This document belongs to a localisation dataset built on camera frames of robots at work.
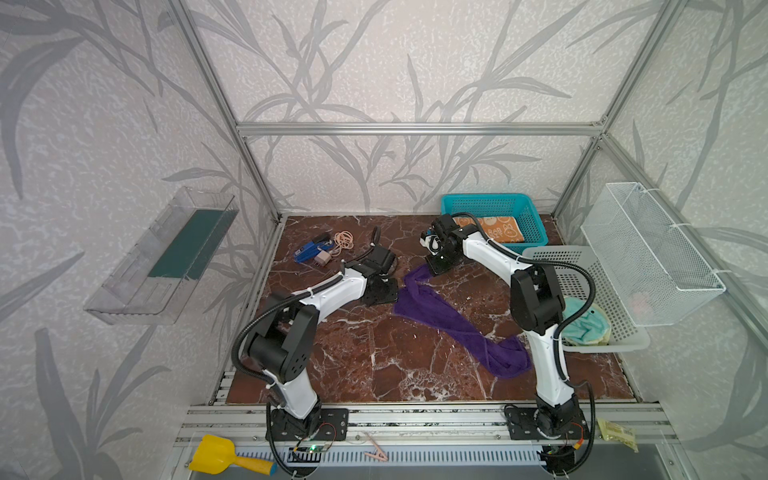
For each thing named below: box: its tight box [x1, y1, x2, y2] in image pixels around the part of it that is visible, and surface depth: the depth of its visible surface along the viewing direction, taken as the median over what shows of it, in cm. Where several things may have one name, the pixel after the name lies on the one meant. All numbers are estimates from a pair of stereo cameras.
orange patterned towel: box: [453, 216, 525, 243], surface depth 115 cm
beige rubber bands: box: [330, 230, 354, 257], surface depth 114 cm
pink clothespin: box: [364, 433, 389, 462], surface depth 71 cm
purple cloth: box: [395, 264, 532, 377], surface depth 91 cm
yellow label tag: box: [596, 418, 639, 453], surface depth 73 cm
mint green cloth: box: [562, 296, 611, 346], surface depth 86 cm
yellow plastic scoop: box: [188, 434, 277, 476], surface depth 71 cm
